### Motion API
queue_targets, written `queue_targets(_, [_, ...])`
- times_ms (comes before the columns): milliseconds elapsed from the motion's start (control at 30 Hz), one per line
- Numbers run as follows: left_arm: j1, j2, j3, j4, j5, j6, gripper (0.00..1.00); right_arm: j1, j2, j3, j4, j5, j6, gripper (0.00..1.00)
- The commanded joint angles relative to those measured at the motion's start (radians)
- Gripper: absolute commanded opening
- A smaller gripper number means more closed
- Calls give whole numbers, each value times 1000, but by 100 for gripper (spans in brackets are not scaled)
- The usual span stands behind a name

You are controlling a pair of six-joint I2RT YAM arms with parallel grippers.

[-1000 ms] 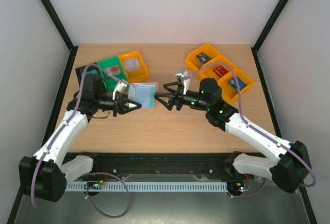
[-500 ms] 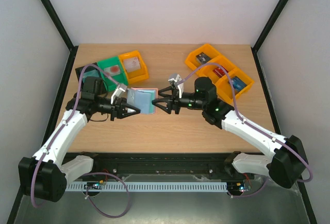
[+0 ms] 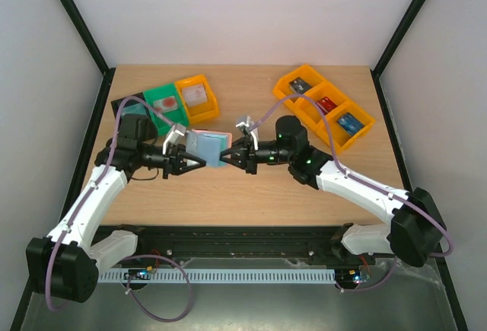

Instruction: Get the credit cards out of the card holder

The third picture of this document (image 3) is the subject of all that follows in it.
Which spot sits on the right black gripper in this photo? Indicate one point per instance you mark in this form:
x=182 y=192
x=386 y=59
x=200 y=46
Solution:
x=249 y=154

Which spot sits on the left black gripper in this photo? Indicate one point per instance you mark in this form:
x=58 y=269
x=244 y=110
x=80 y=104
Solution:
x=172 y=163

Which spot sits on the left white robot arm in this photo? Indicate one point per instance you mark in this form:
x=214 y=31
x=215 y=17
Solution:
x=67 y=263

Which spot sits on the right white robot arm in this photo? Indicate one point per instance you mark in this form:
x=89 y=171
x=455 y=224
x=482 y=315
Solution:
x=410 y=227

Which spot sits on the red patterned card stack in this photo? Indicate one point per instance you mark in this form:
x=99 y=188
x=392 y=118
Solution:
x=166 y=104

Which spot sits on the beige card stack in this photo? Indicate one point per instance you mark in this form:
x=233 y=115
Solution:
x=195 y=95

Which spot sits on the teal card stack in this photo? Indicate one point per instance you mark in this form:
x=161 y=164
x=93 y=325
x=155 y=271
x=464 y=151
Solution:
x=136 y=108

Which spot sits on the dark grey card stack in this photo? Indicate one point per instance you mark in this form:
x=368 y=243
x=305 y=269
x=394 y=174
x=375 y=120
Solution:
x=299 y=86

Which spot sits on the yellow bin with dark cards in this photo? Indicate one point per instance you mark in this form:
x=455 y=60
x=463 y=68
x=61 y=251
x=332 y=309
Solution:
x=306 y=72

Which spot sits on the yellow bin with red cards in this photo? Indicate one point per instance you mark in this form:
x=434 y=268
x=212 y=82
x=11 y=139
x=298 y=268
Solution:
x=326 y=96

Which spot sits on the yellow bin with blue cards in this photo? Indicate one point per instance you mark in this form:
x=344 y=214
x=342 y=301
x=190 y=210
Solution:
x=332 y=132

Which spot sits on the blue card stack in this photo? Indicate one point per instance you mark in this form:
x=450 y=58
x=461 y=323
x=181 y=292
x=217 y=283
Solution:
x=350 y=124

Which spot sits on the green bin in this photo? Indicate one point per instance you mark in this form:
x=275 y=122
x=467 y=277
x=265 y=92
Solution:
x=177 y=116

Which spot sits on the left yellow bin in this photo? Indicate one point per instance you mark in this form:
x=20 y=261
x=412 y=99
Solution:
x=203 y=112

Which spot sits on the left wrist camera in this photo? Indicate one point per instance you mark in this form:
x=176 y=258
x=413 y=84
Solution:
x=176 y=132

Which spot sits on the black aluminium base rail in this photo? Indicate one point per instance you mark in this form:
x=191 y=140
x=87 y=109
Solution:
x=316 y=246

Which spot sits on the white slotted cable duct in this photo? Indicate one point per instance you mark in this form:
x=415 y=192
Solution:
x=222 y=276

